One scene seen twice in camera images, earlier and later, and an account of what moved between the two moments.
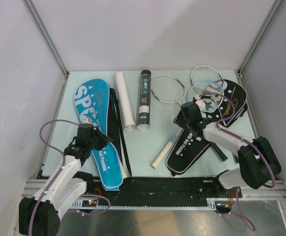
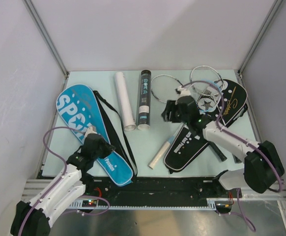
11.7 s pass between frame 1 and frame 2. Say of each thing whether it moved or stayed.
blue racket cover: moved
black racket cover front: stayed
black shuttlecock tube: stayed
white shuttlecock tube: stayed
